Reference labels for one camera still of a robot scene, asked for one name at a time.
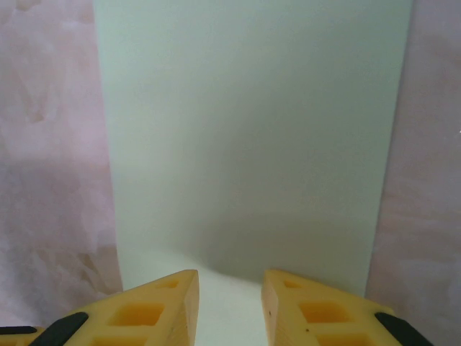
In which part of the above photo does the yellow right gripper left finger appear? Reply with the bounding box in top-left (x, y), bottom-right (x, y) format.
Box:
top-left (0, 268), bottom-right (200, 346)

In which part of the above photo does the light green paper sheet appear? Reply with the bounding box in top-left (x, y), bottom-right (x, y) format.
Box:
top-left (91, 0), bottom-right (416, 346)

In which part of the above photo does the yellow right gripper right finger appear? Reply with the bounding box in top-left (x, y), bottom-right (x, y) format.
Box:
top-left (260, 268), bottom-right (431, 346)

